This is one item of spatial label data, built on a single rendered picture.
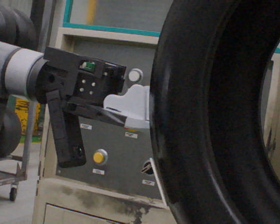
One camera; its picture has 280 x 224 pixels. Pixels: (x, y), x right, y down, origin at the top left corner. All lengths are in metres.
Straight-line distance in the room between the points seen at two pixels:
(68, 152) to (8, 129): 4.25
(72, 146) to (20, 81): 0.12
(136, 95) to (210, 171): 0.19
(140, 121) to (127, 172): 0.64
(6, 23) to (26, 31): 0.38
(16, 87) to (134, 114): 0.19
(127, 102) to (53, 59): 0.14
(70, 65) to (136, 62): 0.60
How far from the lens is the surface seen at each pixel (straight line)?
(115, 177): 1.49
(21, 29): 5.14
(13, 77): 0.93
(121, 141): 1.48
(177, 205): 0.75
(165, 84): 0.73
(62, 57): 0.91
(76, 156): 0.91
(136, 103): 0.85
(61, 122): 0.90
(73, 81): 0.88
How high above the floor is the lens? 1.16
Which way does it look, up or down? 3 degrees down
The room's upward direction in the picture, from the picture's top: 9 degrees clockwise
